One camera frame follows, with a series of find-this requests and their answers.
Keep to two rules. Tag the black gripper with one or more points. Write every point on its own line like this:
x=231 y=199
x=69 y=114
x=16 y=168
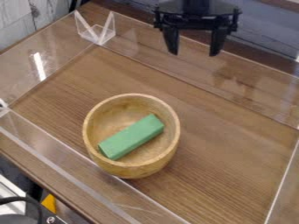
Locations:
x=195 y=14

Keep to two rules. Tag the green rectangular block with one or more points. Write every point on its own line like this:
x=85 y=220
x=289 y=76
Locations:
x=131 y=137

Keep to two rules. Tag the brown wooden bowl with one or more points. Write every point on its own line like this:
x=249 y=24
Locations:
x=113 y=114

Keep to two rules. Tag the clear acrylic corner bracket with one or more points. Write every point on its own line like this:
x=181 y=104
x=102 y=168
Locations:
x=97 y=34

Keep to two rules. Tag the clear acrylic front wall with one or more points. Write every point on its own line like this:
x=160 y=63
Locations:
x=42 y=142

